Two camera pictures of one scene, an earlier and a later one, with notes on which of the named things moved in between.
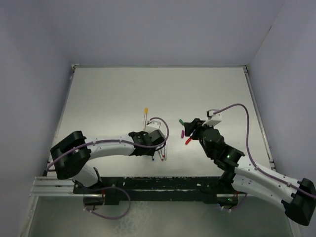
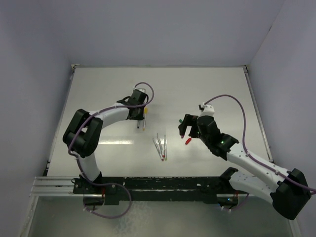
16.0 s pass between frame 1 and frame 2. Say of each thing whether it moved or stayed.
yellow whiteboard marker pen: stayed
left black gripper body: moved
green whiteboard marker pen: stayed
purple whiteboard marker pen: stayed
